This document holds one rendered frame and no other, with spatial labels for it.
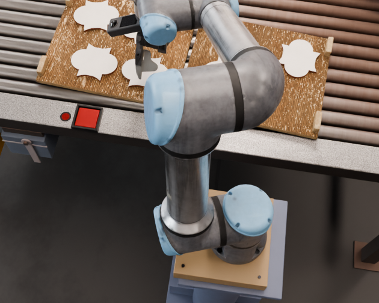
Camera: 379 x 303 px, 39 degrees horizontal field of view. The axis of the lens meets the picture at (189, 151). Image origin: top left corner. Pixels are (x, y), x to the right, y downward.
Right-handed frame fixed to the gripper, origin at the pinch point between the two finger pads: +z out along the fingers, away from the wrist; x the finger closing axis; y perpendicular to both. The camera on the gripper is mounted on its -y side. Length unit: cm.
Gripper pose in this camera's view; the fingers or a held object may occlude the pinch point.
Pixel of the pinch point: (144, 57)
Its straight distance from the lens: 151.5
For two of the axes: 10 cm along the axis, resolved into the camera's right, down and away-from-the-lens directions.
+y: 9.8, 2.1, -0.5
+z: -0.4, 4.3, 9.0
